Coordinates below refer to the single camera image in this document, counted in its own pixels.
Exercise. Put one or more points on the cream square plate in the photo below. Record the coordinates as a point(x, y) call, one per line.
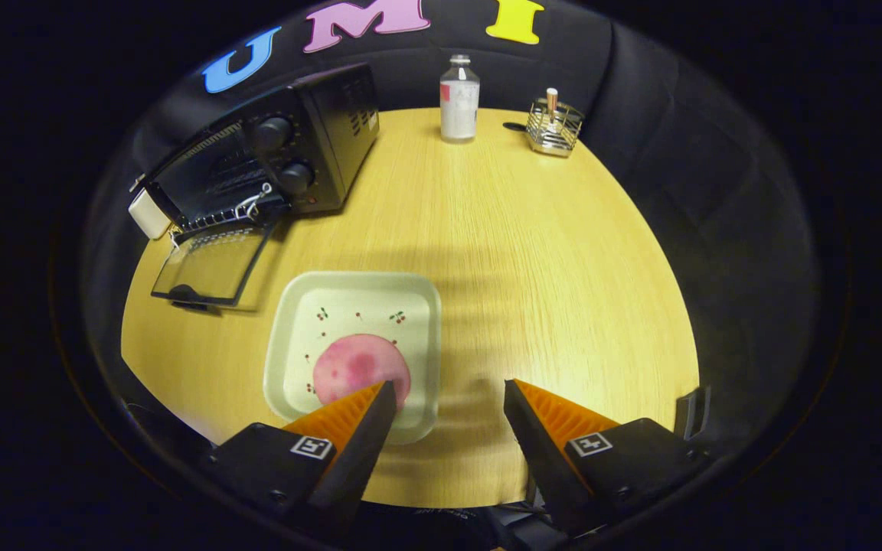
point(357, 302)

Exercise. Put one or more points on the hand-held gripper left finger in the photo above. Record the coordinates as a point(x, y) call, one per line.
point(357, 459)

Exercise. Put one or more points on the small black disc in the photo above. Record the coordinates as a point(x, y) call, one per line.
point(515, 127)

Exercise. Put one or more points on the clear bottle with white label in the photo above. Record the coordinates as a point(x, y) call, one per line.
point(459, 107)

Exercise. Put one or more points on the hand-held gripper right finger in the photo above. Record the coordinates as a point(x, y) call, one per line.
point(540, 451)

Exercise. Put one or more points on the pink round food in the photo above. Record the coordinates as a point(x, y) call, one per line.
point(357, 367)

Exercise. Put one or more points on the black toaster oven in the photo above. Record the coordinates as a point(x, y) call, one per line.
point(334, 130)

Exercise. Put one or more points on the white toaster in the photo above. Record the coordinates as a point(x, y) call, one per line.
point(148, 214)

